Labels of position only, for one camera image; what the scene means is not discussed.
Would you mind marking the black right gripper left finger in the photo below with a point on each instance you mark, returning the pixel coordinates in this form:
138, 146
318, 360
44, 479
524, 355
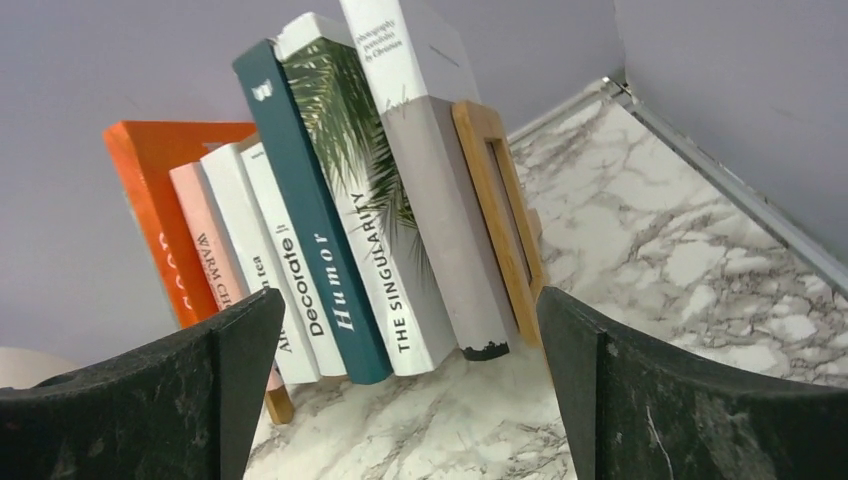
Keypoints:
185, 406

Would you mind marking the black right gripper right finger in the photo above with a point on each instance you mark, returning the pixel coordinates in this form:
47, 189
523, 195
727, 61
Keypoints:
636, 407

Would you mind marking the white Decorate book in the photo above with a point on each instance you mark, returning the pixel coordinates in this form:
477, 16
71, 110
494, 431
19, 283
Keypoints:
287, 247

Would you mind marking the white Afternoon Tea book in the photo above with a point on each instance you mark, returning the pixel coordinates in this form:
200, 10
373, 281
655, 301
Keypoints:
258, 259

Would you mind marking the pink Warm Chord book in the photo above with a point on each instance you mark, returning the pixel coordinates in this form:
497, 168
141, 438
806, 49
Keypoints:
209, 235

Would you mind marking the wooden book rack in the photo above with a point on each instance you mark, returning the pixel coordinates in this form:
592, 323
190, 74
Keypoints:
509, 227

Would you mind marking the orange Good Morning book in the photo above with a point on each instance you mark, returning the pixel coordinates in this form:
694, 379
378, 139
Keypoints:
143, 154

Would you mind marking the teal bottom book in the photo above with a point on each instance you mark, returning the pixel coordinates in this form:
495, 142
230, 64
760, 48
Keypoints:
307, 197

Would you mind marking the white palm Singularity book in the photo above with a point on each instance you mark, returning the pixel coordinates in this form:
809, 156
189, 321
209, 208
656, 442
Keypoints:
331, 92

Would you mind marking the grey white bottom book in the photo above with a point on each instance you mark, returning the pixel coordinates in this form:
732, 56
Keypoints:
417, 68

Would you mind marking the cream orange cylinder container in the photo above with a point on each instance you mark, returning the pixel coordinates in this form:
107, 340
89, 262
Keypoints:
24, 368

